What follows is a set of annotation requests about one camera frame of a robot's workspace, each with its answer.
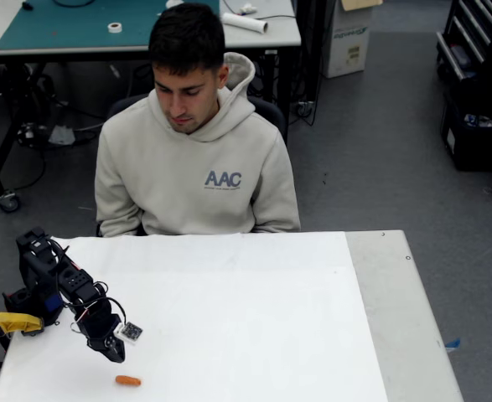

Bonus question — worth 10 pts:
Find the black office chair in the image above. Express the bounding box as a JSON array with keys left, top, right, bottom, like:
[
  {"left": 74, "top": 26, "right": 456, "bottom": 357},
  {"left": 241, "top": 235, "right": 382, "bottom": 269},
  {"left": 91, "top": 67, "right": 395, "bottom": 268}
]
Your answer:
[{"left": 106, "top": 94, "right": 288, "bottom": 143}]

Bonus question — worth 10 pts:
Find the black camera cable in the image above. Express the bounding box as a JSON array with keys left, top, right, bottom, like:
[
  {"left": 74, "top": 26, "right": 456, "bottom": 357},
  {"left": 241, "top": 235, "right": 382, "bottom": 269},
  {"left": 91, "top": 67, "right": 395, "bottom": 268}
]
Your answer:
[{"left": 96, "top": 282, "right": 128, "bottom": 324}]

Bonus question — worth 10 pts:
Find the grey caster wheel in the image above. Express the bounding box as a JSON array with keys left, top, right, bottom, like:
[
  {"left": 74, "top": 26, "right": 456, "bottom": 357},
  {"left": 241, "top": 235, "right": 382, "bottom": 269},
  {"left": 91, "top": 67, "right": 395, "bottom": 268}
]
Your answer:
[{"left": 0, "top": 190, "right": 22, "bottom": 213}]

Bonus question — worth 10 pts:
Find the grey workbench with black legs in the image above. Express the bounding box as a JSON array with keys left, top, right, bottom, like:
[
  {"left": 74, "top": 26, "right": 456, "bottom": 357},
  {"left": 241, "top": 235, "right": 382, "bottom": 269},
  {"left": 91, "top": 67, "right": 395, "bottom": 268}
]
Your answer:
[{"left": 0, "top": 0, "right": 303, "bottom": 202}]

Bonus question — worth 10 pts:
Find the green cutting mat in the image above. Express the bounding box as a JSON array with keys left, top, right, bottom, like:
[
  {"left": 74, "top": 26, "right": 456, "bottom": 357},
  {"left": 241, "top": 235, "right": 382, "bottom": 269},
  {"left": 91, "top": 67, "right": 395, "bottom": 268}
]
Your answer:
[{"left": 0, "top": 0, "right": 220, "bottom": 51}]

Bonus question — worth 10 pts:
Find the small white camera module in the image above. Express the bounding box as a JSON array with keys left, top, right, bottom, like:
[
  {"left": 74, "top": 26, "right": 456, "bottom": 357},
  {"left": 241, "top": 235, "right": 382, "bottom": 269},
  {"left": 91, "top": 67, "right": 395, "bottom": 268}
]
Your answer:
[{"left": 117, "top": 321, "right": 143, "bottom": 347}]

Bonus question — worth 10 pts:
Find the black storage bin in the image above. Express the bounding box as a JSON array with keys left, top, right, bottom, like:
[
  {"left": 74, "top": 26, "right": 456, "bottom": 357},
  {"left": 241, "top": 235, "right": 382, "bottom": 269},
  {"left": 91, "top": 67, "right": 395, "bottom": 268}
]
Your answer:
[{"left": 440, "top": 90, "right": 492, "bottom": 173}]

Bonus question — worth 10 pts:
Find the yellow and black clamp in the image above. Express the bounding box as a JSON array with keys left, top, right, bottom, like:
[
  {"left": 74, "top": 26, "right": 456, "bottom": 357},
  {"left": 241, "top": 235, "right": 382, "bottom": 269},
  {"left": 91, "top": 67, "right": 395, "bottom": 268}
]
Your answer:
[{"left": 0, "top": 312, "right": 45, "bottom": 338}]

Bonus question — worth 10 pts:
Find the white cardboard box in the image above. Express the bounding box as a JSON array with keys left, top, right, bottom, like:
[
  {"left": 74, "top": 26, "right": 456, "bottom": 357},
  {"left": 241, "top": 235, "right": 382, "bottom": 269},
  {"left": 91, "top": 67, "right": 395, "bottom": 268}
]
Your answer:
[{"left": 323, "top": 0, "right": 384, "bottom": 79}]

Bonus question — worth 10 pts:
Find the man in beige hoodie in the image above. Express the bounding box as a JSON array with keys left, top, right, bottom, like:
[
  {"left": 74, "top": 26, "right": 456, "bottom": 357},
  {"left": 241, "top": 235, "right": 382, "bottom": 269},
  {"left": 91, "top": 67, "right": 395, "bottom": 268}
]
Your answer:
[{"left": 94, "top": 2, "right": 302, "bottom": 238}]

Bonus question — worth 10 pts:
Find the white crumpled bag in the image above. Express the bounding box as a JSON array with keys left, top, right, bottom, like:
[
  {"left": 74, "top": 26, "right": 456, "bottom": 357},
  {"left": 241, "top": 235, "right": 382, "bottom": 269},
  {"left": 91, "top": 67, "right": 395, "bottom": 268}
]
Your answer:
[{"left": 48, "top": 124, "right": 75, "bottom": 146}]

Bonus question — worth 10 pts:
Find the white paper roll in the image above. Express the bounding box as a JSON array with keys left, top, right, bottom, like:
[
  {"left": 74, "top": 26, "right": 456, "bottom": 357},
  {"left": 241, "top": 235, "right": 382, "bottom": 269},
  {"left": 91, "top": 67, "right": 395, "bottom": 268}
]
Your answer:
[{"left": 220, "top": 12, "right": 269, "bottom": 34}]

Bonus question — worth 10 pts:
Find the large white paper sheet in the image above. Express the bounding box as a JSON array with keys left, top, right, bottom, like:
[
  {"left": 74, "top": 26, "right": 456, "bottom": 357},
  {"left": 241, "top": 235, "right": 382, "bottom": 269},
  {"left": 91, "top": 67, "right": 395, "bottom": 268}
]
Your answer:
[{"left": 0, "top": 230, "right": 389, "bottom": 402}]

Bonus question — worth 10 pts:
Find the black rack with grey drawers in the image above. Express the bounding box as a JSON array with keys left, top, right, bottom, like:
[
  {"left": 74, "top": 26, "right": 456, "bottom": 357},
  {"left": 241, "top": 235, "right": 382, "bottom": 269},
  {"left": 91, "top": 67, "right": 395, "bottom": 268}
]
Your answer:
[{"left": 435, "top": 0, "right": 492, "bottom": 85}]

